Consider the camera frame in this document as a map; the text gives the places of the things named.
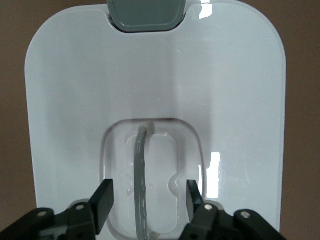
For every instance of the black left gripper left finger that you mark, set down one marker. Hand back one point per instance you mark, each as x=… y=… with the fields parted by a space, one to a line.
x=82 y=212

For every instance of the white box lid grey latches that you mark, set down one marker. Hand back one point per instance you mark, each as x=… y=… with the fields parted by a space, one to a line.
x=155 y=75

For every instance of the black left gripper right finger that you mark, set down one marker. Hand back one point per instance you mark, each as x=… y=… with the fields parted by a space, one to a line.
x=212 y=217

